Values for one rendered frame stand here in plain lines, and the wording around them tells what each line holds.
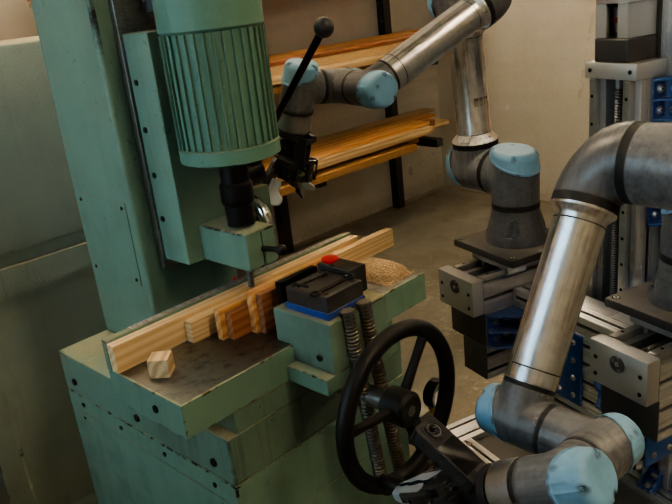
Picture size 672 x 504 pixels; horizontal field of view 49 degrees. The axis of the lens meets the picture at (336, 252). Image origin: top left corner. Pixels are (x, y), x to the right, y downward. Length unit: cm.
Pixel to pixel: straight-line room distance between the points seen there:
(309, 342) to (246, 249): 21
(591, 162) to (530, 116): 381
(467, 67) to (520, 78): 305
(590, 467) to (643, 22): 99
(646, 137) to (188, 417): 76
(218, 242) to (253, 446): 37
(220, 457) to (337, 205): 352
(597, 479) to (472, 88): 115
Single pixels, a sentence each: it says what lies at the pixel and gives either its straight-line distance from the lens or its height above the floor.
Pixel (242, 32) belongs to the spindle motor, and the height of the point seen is 141.
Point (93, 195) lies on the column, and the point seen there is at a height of 112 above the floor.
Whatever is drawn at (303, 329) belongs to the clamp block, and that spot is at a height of 94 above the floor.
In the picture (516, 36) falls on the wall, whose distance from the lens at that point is 487.
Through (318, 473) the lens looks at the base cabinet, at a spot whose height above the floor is 63.
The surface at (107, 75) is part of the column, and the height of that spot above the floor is 135.
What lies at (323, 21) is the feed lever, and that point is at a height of 141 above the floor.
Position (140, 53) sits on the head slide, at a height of 139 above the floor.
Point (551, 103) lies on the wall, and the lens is 480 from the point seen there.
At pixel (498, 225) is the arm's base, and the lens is 184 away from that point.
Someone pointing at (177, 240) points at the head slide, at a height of 105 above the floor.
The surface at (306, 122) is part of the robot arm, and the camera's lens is 162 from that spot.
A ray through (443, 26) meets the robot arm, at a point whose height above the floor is 135.
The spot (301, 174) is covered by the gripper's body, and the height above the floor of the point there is 107.
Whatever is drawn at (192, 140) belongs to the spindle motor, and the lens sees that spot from 124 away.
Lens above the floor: 146
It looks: 20 degrees down
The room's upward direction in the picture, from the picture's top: 6 degrees counter-clockwise
